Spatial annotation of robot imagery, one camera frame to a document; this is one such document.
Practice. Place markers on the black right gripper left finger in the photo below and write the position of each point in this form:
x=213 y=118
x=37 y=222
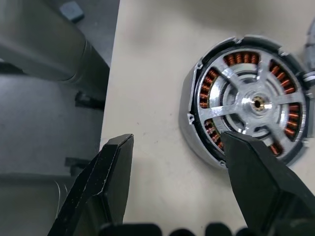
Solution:
x=103 y=182

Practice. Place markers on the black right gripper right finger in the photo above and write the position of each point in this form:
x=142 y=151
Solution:
x=265 y=182

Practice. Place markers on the motor stator with copper coils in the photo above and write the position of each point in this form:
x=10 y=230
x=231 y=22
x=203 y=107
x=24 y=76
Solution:
x=187 y=127

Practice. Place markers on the round silver rotor disc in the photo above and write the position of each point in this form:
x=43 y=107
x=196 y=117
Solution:
x=310 y=49

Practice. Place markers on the dark grey square block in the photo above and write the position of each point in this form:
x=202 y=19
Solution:
x=72 y=9

